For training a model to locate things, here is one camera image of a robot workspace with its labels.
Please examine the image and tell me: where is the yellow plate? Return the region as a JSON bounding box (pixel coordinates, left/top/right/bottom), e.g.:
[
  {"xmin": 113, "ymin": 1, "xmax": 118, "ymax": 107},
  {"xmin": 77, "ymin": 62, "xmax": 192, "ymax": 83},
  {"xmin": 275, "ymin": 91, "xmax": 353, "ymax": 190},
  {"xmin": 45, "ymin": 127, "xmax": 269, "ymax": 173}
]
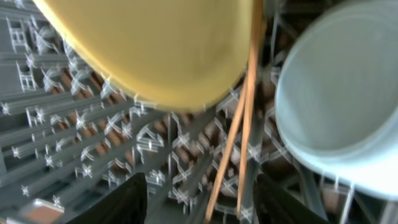
[{"xmin": 36, "ymin": 0, "xmax": 255, "ymax": 111}]

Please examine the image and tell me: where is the light blue bowl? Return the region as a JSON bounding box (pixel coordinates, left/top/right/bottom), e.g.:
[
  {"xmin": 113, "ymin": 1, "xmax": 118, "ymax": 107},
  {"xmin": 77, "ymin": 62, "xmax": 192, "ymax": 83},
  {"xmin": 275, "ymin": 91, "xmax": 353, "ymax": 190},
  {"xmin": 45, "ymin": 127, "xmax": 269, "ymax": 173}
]
[{"xmin": 275, "ymin": 1, "xmax": 397, "ymax": 200}]

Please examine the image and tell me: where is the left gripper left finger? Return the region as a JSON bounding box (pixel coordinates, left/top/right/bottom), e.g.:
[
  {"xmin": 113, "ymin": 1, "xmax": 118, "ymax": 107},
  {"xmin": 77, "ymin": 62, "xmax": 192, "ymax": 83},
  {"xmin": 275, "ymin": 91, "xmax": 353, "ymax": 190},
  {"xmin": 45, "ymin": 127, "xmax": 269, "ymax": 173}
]
[{"xmin": 68, "ymin": 172, "xmax": 147, "ymax": 224}]

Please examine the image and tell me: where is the grey dish rack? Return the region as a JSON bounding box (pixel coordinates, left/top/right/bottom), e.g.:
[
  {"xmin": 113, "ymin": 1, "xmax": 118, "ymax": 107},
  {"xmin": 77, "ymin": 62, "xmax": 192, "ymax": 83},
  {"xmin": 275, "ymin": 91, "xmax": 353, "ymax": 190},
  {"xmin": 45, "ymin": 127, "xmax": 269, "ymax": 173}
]
[{"xmin": 0, "ymin": 0, "xmax": 398, "ymax": 224}]

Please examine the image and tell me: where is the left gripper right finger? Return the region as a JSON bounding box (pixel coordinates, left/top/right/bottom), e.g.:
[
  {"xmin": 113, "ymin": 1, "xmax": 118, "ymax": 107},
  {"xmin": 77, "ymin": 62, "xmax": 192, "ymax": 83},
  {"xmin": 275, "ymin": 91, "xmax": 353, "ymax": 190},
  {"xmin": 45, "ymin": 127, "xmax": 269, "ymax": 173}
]
[{"xmin": 253, "ymin": 174, "xmax": 328, "ymax": 224}]

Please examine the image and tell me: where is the wooden chopstick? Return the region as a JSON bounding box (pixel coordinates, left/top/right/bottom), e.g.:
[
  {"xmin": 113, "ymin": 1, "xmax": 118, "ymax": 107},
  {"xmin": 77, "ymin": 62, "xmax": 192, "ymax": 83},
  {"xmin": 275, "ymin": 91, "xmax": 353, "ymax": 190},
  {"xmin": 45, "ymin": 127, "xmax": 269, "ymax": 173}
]
[
  {"xmin": 236, "ymin": 0, "xmax": 263, "ymax": 218},
  {"xmin": 203, "ymin": 77, "xmax": 248, "ymax": 224}
]

